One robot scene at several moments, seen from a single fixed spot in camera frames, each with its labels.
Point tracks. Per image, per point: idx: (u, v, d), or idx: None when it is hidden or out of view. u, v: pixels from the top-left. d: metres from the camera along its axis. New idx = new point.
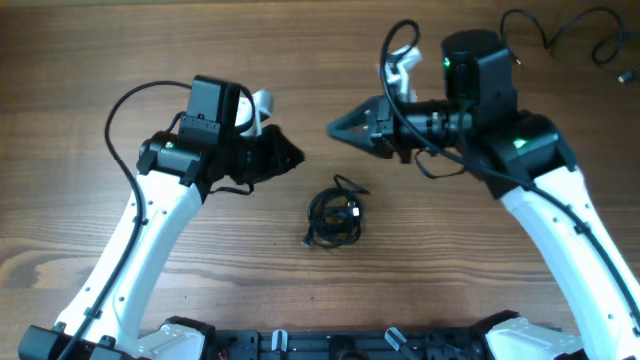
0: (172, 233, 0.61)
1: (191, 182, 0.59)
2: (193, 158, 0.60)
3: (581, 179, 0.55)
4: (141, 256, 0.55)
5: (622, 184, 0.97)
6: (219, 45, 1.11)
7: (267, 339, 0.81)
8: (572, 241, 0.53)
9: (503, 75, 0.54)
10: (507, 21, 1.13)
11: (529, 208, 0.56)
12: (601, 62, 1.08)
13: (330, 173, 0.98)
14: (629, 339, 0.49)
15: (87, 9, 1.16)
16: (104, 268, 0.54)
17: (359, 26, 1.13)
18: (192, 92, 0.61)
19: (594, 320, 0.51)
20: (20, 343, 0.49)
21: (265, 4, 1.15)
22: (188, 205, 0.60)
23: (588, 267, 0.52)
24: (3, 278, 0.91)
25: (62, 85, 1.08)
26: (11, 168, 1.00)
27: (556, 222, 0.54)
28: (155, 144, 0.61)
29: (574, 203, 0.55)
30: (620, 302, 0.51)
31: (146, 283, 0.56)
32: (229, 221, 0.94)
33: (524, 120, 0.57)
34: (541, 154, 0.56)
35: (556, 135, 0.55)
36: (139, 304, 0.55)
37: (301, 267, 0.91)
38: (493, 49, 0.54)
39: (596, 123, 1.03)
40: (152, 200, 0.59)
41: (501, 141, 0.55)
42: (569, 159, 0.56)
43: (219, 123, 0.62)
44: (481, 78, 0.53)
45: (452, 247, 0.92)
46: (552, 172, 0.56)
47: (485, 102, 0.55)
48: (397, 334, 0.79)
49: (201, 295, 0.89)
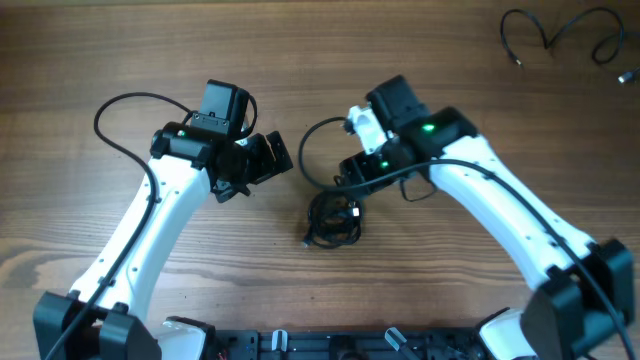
0: (183, 212, 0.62)
1: (203, 166, 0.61)
2: (204, 145, 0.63)
3: (484, 143, 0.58)
4: (154, 229, 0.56)
5: (622, 184, 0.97)
6: (219, 45, 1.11)
7: (267, 339, 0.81)
8: (481, 187, 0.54)
9: (406, 93, 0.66)
10: (507, 21, 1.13)
11: (442, 173, 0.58)
12: (601, 62, 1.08)
13: (330, 174, 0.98)
14: (549, 253, 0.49)
15: (88, 10, 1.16)
16: (118, 241, 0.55)
17: (359, 26, 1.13)
18: (205, 95, 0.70)
19: (521, 252, 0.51)
20: (35, 310, 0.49)
21: (265, 4, 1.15)
22: (197, 188, 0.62)
23: (500, 204, 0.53)
24: (3, 279, 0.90)
25: (62, 85, 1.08)
26: (11, 168, 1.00)
27: (466, 176, 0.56)
28: (168, 133, 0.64)
29: (480, 159, 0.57)
30: (535, 225, 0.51)
31: (157, 255, 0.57)
32: (229, 221, 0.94)
33: (434, 115, 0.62)
34: (447, 134, 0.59)
35: (456, 116, 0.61)
36: (150, 276, 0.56)
37: (301, 267, 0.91)
38: (390, 81, 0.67)
39: (596, 123, 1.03)
40: (164, 181, 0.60)
41: (413, 133, 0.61)
42: (470, 129, 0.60)
43: (228, 121, 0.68)
44: (386, 100, 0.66)
45: (452, 247, 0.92)
46: (458, 141, 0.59)
47: (394, 117, 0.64)
48: (396, 334, 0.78)
49: (201, 295, 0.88)
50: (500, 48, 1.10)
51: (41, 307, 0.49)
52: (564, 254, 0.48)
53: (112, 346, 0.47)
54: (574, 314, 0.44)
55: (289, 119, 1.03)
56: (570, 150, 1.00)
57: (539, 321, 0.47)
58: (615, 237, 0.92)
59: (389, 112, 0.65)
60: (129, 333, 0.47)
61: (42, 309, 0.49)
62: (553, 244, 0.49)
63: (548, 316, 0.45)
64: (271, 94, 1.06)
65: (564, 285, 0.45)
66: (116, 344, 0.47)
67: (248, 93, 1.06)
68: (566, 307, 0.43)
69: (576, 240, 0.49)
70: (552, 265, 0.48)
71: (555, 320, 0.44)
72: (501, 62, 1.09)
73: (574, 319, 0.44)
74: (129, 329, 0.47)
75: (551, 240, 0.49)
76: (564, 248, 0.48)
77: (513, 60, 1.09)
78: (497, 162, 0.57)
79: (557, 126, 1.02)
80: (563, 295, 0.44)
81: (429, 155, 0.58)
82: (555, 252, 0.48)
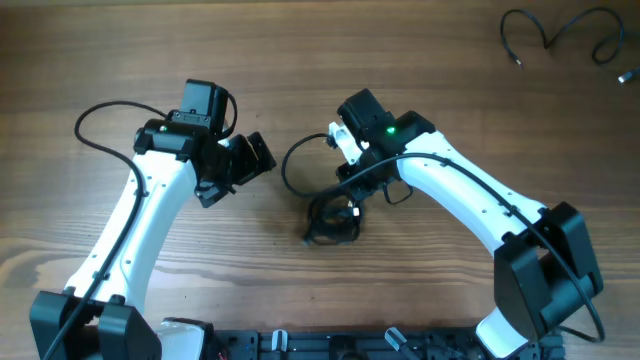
0: (172, 204, 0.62)
1: (187, 159, 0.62)
2: (187, 138, 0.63)
3: (441, 136, 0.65)
4: (145, 222, 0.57)
5: (622, 184, 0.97)
6: (219, 45, 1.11)
7: (267, 339, 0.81)
8: (441, 174, 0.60)
9: (371, 103, 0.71)
10: (507, 20, 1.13)
11: (408, 167, 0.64)
12: (601, 62, 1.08)
13: (329, 173, 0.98)
14: (504, 223, 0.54)
15: (88, 10, 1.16)
16: (110, 235, 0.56)
17: (359, 26, 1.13)
18: (185, 92, 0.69)
19: (482, 228, 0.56)
20: (31, 309, 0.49)
21: (265, 5, 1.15)
22: (184, 180, 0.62)
23: (457, 187, 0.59)
24: (3, 279, 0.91)
25: (62, 85, 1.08)
26: (11, 168, 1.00)
27: (426, 166, 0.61)
28: (150, 129, 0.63)
29: (438, 150, 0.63)
30: (490, 200, 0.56)
31: (150, 245, 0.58)
32: (228, 221, 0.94)
33: (398, 120, 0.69)
34: (409, 133, 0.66)
35: (416, 116, 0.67)
36: (145, 267, 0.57)
37: (300, 267, 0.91)
38: (356, 94, 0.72)
39: (596, 123, 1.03)
40: (151, 176, 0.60)
41: (378, 135, 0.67)
42: (429, 126, 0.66)
43: (210, 116, 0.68)
44: (354, 113, 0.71)
45: (452, 247, 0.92)
46: (418, 137, 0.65)
47: (362, 124, 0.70)
48: (397, 334, 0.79)
49: (201, 295, 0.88)
50: (500, 48, 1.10)
51: (37, 305, 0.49)
52: (518, 221, 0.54)
53: (111, 336, 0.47)
54: (531, 275, 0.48)
55: (289, 119, 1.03)
56: (570, 150, 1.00)
57: (504, 288, 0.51)
58: (615, 238, 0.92)
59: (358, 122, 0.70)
60: (127, 323, 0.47)
61: (37, 306, 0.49)
62: (508, 214, 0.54)
63: (509, 279, 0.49)
64: (271, 94, 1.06)
65: (518, 248, 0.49)
66: (115, 334, 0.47)
67: (248, 93, 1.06)
68: (524, 267, 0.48)
69: (528, 208, 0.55)
70: (508, 232, 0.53)
71: (514, 281, 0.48)
72: (501, 62, 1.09)
73: (532, 277, 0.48)
74: (126, 318, 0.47)
75: (504, 211, 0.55)
76: (517, 215, 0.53)
77: (512, 60, 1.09)
78: (453, 150, 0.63)
79: (557, 126, 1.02)
80: (519, 257, 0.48)
81: (392, 152, 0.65)
82: (509, 221, 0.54)
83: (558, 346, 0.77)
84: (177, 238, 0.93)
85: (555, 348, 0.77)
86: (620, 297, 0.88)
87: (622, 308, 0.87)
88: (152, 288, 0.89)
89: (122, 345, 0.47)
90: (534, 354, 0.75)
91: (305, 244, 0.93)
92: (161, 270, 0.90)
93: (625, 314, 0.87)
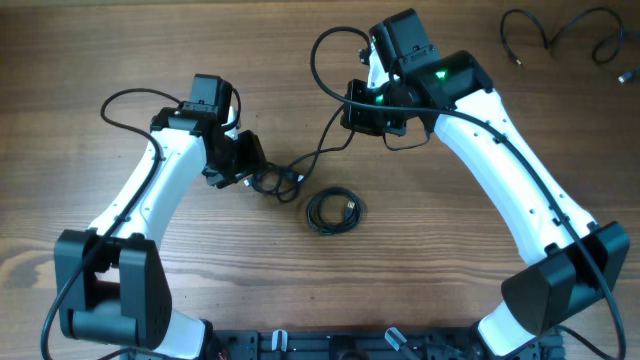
0: (187, 174, 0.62)
1: (200, 135, 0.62)
2: (200, 119, 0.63)
3: (499, 99, 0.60)
4: (163, 180, 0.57)
5: (622, 184, 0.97)
6: (220, 45, 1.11)
7: (267, 339, 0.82)
8: (492, 150, 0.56)
9: (417, 31, 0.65)
10: (507, 21, 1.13)
11: (453, 129, 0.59)
12: (601, 62, 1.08)
13: (330, 174, 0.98)
14: (548, 229, 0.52)
15: (88, 10, 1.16)
16: (129, 188, 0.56)
17: (359, 25, 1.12)
18: (193, 84, 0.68)
19: (523, 226, 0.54)
20: (55, 243, 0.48)
21: (265, 4, 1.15)
22: (196, 155, 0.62)
23: (508, 171, 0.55)
24: (3, 278, 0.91)
25: (62, 85, 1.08)
26: (11, 168, 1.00)
27: (477, 136, 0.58)
28: (164, 113, 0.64)
29: (491, 119, 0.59)
30: (540, 198, 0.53)
31: (166, 202, 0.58)
32: (229, 221, 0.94)
33: (446, 60, 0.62)
34: (461, 82, 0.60)
35: (475, 66, 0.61)
36: (159, 226, 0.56)
37: (300, 267, 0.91)
38: (401, 14, 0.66)
39: (596, 123, 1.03)
40: (167, 146, 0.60)
41: (426, 73, 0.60)
42: (486, 81, 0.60)
43: (217, 105, 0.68)
44: (394, 35, 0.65)
45: (452, 247, 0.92)
46: (471, 95, 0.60)
47: (404, 56, 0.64)
48: (396, 334, 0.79)
49: (201, 295, 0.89)
50: (500, 48, 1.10)
51: (60, 241, 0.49)
52: (566, 232, 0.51)
53: (132, 270, 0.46)
54: (565, 288, 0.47)
55: (289, 118, 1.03)
56: (570, 150, 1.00)
57: (526, 288, 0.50)
58: None
59: (397, 49, 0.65)
60: (147, 254, 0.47)
61: (61, 242, 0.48)
62: (557, 222, 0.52)
63: (540, 290, 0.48)
64: (270, 94, 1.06)
65: (558, 263, 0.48)
66: (136, 268, 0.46)
67: (248, 92, 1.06)
68: (560, 282, 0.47)
69: (579, 220, 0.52)
70: (553, 244, 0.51)
71: (548, 294, 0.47)
72: (501, 62, 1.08)
73: (564, 292, 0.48)
74: (146, 250, 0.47)
75: (552, 216, 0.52)
76: (567, 227, 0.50)
77: (513, 60, 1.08)
78: (508, 123, 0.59)
79: (557, 126, 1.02)
80: (558, 273, 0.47)
81: (434, 100, 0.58)
82: (555, 229, 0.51)
83: (558, 346, 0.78)
84: (177, 238, 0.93)
85: (555, 348, 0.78)
86: (619, 297, 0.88)
87: (623, 307, 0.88)
88: None
89: (142, 279, 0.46)
90: (534, 354, 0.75)
91: (305, 243, 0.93)
92: None
93: (625, 314, 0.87)
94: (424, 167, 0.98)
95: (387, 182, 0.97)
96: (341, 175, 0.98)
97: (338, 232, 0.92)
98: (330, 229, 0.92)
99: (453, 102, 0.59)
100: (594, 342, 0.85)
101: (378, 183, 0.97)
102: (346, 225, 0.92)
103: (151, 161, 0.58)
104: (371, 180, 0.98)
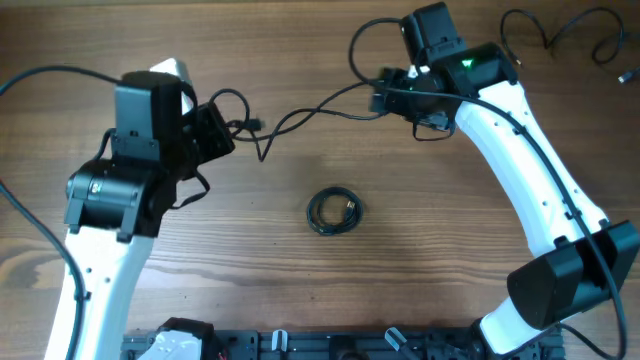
0: (128, 279, 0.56)
1: (130, 236, 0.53)
2: (131, 188, 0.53)
3: (522, 92, 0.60)
4: (95, 322, 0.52)
5: (622, 184, 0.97)
6: (219, 45, 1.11)
7: (267, 339, 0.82)
8: (509, 141, 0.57)
9: (445, 23, 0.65)
10: (507, 21, 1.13)
11: (473, 117, 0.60)
12: (601, 62, 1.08)
13: (329, 174, 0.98)
14: (559, 222, 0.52)
15: (88, 10, 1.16)
16: (58, 345, 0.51)
17: (359, 25, 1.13)
18: (117, 105, 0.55)
19: (534, 216, 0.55)
20: None
21: (265, 4, 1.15)
22: (132, 259, 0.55)
23: (525, 163, 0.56)
24: (3, 278, 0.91)
25: (62, 85, 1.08)
26: (11, 169, 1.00)
27: (497, 126, 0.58)
28: (83, 178, 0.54)
29: (513, 111, 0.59)
30: (555, 192, 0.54)
31: (106, 334, 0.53)
32: (229, 221, 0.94)
33: (473, 51, 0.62)
34: (486, 73, 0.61)
35: (500, 58, 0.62)
36: (105, 358, 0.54)
37: (300, 267, 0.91)
38: (431, 6, 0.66)
39: (596, 123, 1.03)
40: (90, 269, 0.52)
41: (452, 60, 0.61)
42: (511, 74, 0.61)
43: (155, 140, 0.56)
44: (423, 26, 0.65)
45: (452, 247, 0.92)
46: (496, 85, 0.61)
47: (433, 47, 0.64)
48: (397, 334, 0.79)
49: (201, 295, 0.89)
50: (500, 48, 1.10)
51: None
52: (576, 226, 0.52)
53: None
54: (573, 281, 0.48)
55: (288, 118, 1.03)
56: (571, 150, 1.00)
57: (532, 281, 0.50)
58: None
59: (425, 39, 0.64)
60: None
61: None
62: (568, 215, 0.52)
63: (546, 281, 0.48)
64: (270, 94, 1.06)
65: (567, 255, 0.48)
66: None
67: (248, 92, 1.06)
68: (566, 275, 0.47)
69: (591, 217, 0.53)
70: (563, 236, 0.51)
71: (553, 286, 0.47)
72: None
73: (570, 285, 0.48)
74: None
75: (564, 210, 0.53)
76: (578, 222, 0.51)
77: (512, 60, 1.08)
78: (529, 116, 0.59)
79: (557, 126, 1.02)
80: (566, 265, 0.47)
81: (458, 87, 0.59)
82: (566, 222, 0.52)
83: (558, 346, 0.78)
84: (177, 238, 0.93)
85: (555, 348, 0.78)
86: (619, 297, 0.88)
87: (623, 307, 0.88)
88: (152, 288, 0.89)
89: None
90: (534, 354, 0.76)
91: (305, 243, 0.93)
92: (161, 270, 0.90)
93: (625, 314, 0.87)
94: (424, 166, 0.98)
95: (387, 182, 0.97)
96: (341, 174, 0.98)
97: (337, 232, 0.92)
98: (329, 229, 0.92)
99: (478, 90, 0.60)
100: (594, 342, 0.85)
101: (377, 183, 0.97)
102: (344, 225, 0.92)
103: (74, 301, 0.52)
104: (370, 180, 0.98)
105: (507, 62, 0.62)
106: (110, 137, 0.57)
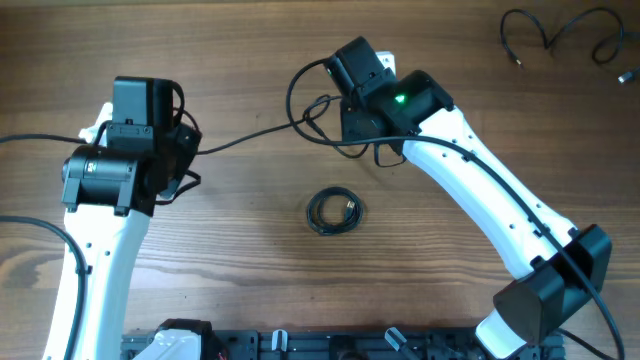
0: (129, 258, 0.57)
1: (128, 209, 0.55)
2: (126, 166, 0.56)
3: (461, 115, 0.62)
4: (99, 294, 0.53)
5: (622, 183, 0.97)
6: (220, 45, 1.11)
7: (267, 339, 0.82)
8: (463, 168, 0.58)
9: (370, 60, 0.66)
10: (507, 20, 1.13)
11: (419, 150, 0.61)
12: (601, 62, 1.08)
13: (329, 174, 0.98)
14: (531, 240, 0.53)
15: (88, 10, 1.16)
16: (61, 322, 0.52)
17: (360, 25, 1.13)
18: (116, 94, 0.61)
19: (504, 239, 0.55)
20: None
21: (265, 4, 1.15)
22: (133, 233, 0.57)
23: (483, 189, 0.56)
24: (3, 278, 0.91)
25: (61, 86, 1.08)
26: (11, 169, 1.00)
27: (446, 156, 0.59)
28: (76, 160, 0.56)
29: (457, 138, 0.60)
30: (519, 213, 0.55)
31: (112, 307, 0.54)
32: (229, 221, 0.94)
33: (404, 86, 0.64)
34: (422, 103, 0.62)
35: (431, 84, 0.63)
36: (112, 333, 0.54)
37: (300, 267, 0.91)
38: (353, 43, 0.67)
39: (596, 123, 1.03)
40: (90, 243, 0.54)
41: (384, 100, 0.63)
42: (447, 100, 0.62)
43: (150, 126, 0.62)
44: (349, 65, 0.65)
45: (452, 248, 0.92)
46: (433, 116, 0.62)
47: (362, 87, 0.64)
48: (397, 334, 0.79)
49: (201, 295, 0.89)
50: (500, 48, 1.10)
51: None
52: (548, 243, 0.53)
53: None
54: (558, 297, 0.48)
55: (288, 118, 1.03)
56: (570, 150, 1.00)
57: (516, 300, 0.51)
58: (614, 237, 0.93)
59: (353, 79, 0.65)
60: None
61: None
62: (537, 233, 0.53)
63: (531, 304, 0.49)
64: (270, 94, 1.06)
65: (547, 277, 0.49)
66: None
67: (248, 92, 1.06)
68: (550, 297, 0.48)
69: (559, 228, 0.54)
70: (538, 257, 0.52)
71: (541, 308, 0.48)
72: (501, 62, 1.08)
73: (555, 301, 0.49)
74: None
75: (531, 228, 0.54)
76: (548, 238, 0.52)
77: (513, 60, 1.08)
78: (474, 139, 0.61)
79: (557, 126, 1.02)
80: (548, 286, 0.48)
81: (401, 126, 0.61)
82: (537, 240, 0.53)
83: (558, 346, 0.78)
84: (177, 238, 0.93)
85: (555, 348, 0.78)
86: (618, 296, 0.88)
87: (622, 307, 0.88)
88: (152, 288, 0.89)
89: None
90: (534, 354, 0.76)
91: (305, 244, 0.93)
92: (161, 270, 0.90)
93: (624, 314, 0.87)
94: None
95: (387, 182, 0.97)
96: (341, 175, 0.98)
97: (338, 232, 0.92)
98: (328, 229, 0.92)
99: (418, 126, 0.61)
100: (594, 342, 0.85)
101: (378, 184, 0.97)
102: (345, 225, 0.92)
103: (75, 275, 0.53)
104: (371, 180, 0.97)
105: (439, 87, 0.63)
106: (106, 126, 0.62)
